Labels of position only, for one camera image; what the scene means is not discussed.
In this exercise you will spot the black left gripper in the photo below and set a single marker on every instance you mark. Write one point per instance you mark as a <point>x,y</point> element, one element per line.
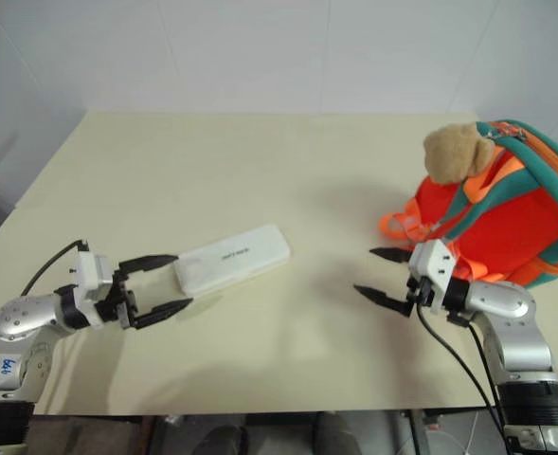
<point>117,303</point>

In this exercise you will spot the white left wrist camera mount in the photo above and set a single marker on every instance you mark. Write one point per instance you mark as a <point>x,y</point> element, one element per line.
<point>91,274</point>

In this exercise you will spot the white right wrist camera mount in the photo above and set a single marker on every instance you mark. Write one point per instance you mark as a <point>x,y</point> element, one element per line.
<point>434,270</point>

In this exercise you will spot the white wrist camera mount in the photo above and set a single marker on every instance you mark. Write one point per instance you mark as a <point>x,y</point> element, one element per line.
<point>434,270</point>
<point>91,274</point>

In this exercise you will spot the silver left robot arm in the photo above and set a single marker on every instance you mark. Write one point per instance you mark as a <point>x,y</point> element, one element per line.
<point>27,316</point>

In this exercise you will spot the white rectangular box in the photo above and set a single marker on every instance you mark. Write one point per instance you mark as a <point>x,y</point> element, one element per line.
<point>233,260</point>

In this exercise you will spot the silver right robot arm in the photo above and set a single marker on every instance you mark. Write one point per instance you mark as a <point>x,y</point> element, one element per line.
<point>506,332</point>

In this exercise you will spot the tan plush bear toy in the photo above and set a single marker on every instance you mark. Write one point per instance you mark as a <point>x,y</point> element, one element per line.
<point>455,152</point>

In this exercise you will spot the orange and teal backpack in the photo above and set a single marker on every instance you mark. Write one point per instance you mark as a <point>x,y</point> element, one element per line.
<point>501,208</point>

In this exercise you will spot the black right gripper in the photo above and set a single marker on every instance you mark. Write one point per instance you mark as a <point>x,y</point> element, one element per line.
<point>419,290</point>

